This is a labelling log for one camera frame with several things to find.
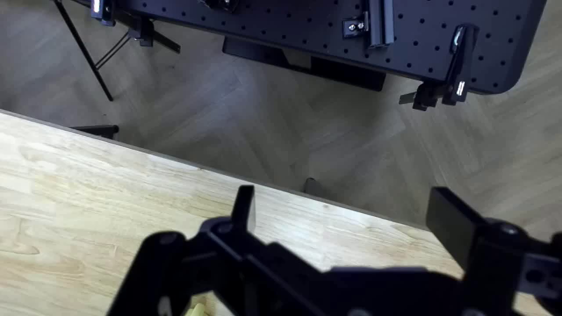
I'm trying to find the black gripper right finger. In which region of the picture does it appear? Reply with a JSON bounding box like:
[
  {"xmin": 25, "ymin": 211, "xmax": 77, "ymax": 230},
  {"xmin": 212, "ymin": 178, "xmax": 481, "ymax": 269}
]
[{"xmin": 425, "ymin": 186, "xmax": 562, "ymax": 316}]

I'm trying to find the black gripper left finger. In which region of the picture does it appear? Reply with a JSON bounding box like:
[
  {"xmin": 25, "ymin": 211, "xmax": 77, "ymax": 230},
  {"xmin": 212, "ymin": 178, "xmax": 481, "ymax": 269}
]
[{"xmin": 107, "ymin": 185, "xmax": 321, "ymax": 316}]

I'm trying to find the black lever clamp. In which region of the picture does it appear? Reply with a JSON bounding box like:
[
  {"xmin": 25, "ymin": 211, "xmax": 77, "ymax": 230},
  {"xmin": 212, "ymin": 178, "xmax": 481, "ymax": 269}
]
[{"xmin": 399, "ymin": 23, "xmax": 479, "ymax": 113}]

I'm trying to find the black tripod stand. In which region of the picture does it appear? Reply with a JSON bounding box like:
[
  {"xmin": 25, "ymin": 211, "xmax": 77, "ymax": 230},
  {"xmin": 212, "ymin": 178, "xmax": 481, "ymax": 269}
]
[{"xmin": 53, "ymin": 0, "xmax": 183, "ymax": 104}]

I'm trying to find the silver black clamp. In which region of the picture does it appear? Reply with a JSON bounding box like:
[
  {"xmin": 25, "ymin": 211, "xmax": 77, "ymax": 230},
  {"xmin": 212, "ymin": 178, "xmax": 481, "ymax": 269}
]
[{"xmin": 88, "ymin": 0, "xmax": 118, "ymax": 28}]

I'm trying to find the black perforated breadboard table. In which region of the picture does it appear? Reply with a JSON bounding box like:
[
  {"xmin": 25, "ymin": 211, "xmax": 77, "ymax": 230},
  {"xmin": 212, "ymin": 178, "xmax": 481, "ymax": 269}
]
[{"xmin": 72, "ymin": 0, "xmax": 550, "ymax": 97}]

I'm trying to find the silver aluminium extrusion post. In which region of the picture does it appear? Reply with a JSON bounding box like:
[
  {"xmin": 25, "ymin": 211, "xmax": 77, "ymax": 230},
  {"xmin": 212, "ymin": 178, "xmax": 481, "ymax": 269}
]
[{"xmin": 367, "ymin": 0, "xmax": 397, "ymax": 49}]

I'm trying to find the small metal corner bracket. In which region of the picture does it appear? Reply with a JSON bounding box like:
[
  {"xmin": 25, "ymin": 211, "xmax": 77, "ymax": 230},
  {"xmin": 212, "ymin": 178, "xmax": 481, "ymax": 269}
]
[{"xmin": 341, "ymin": 18, "xmax": 372, "ymax": 41}]

